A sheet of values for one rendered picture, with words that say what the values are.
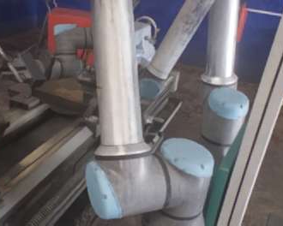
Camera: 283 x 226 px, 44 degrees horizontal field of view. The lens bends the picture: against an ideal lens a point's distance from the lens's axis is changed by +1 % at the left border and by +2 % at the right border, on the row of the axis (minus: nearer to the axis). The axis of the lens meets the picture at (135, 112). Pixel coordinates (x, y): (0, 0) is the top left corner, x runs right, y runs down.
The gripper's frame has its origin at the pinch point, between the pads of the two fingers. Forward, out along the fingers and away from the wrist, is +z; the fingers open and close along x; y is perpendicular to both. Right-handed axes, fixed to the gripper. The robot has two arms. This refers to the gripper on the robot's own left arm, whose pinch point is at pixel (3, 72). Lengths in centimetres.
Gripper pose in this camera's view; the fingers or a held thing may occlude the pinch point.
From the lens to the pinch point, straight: 133.0
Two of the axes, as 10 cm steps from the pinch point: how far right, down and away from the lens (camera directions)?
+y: -5.7, 6.0, 5.7
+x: -5.5, -7.9, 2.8
